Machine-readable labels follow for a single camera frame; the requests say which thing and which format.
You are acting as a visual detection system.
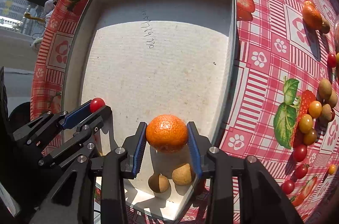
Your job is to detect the pink checkered strawberry tablecloth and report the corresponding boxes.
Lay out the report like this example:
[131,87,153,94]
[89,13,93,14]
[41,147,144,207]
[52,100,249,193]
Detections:
[30,0,339,224]

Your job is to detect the large orange mandarin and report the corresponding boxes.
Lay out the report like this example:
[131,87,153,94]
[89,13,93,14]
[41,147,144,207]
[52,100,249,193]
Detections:
[146,114,189,153]

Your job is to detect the brown longan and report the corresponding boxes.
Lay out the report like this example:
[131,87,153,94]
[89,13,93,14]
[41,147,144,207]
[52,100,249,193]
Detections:
[148,174,170,193]
[326,90,338,108]
[172,163,195,186]
[320,18,331,34]
[318,79,332,100]
[319,103,332,124]

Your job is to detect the small orange fruit behind mandarin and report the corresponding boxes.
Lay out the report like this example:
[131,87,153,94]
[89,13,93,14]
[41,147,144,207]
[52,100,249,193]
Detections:
[304,0,315,7]

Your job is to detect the yellow cherry tomato right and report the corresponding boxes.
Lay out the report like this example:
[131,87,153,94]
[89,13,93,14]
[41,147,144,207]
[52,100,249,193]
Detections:
[328,164,336,175]

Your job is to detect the shallow cardboard box tray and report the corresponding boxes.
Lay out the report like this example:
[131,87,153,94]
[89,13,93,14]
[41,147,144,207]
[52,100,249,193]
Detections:
[61,0,237,222]

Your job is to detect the mandarin far left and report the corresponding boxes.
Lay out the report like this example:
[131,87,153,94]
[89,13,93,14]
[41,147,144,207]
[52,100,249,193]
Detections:
[302,5,322,30]

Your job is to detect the red cherry tomato by longans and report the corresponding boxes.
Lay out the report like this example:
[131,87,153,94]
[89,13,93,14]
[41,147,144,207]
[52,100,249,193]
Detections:
[330,109,335,122]

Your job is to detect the brown longan front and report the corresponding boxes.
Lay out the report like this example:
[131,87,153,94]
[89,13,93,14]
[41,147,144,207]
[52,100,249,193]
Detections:
[148,174,170,193]

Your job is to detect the orange cherry tomato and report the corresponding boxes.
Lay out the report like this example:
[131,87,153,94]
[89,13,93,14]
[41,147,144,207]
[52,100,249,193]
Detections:
[308,100,322,119]

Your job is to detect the yellow cherry tomato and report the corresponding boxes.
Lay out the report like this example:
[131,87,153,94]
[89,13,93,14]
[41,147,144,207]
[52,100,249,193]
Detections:
[328,164,336,175]
[298,114,313,134]
[303,129,317,146]

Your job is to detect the red cherry tomato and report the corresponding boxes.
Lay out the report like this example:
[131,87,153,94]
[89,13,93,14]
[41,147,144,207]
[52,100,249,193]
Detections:
[327,53,337,68]
[294,164,309,179]
[330,109,335,122]
[90,98,105,113]
[281,179,295,195]
[292,144,307,163]

